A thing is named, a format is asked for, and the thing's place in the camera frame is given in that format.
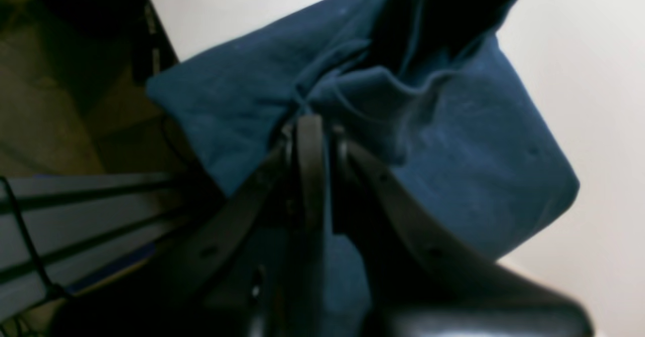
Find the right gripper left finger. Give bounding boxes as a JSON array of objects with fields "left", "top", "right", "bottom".
[{"left": 50, "top": 116, "right": 326, "bottom": 336}]

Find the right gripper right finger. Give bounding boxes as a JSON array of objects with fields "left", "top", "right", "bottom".
[{"left": 330, "top": 128, "right": 594, "bottom": 336}]

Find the dark blue T-shirt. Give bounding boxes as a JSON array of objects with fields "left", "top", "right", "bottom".
[{"left": 147, "top": 0, "right": 579, "bottom": 336}]

